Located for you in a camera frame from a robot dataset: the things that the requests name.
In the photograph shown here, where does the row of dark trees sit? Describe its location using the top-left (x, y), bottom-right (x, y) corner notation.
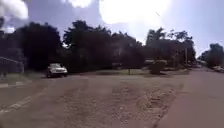
top-left (0, 16), bottom-right (198, 74)

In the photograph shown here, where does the gravel patch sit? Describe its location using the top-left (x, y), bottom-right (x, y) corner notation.
top-left (0, 73), bottom-right (188, 128)

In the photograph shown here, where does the round bush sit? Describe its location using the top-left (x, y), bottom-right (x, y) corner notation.
top-left (148, 59), bottom-right (168, 75)

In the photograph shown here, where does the silver car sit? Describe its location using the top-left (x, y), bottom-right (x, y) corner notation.
top-left (45, 62), bottom-right (69, 79)

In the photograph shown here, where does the grey asphalt road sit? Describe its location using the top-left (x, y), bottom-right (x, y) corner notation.
top-left (153, 68), bottom-right (224, 128)

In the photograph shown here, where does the dark tree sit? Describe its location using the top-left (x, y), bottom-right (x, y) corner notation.
top-left (199, 42), bottom-right (224, 69)

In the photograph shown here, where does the metal fence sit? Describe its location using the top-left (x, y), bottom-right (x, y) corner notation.
top-left (0, 56), bottom-right (26, 76)

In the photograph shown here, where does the pale vehicle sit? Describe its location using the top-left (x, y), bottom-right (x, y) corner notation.
top-left (211, 65), bottom-right (224, 74)

